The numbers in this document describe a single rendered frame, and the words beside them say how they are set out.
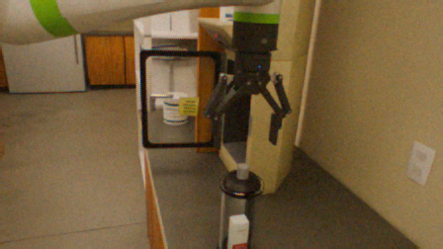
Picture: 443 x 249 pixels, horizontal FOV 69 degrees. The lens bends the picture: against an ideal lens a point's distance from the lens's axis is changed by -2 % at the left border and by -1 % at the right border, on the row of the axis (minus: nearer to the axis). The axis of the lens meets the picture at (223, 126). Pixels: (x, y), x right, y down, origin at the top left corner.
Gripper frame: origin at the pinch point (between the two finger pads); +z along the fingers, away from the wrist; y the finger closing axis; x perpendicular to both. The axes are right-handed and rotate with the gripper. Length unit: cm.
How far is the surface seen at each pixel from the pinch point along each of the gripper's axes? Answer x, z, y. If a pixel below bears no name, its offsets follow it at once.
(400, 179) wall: -4, 20, -56
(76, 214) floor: -161, 127, 65
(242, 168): 1.3, 6.4, 0.7
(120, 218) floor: -149, 127, 33
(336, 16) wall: -51, -26, -56
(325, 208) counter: -12, 33, -36
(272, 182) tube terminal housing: -25.1, 28.7, -22.1
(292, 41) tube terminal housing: -25.2, -19.6, -22.9
